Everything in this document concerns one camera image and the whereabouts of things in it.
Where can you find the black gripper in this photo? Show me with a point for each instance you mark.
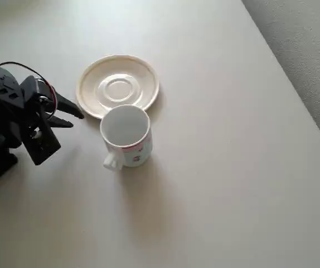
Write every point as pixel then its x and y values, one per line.
pixel 60 107

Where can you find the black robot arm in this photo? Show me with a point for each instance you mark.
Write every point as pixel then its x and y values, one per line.
pixel 2 86

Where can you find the cream white saucer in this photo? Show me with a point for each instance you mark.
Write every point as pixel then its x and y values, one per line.
pixel 118 89

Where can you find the black gripper camera mount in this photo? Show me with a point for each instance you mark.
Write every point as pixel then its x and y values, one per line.
pixel 41 143

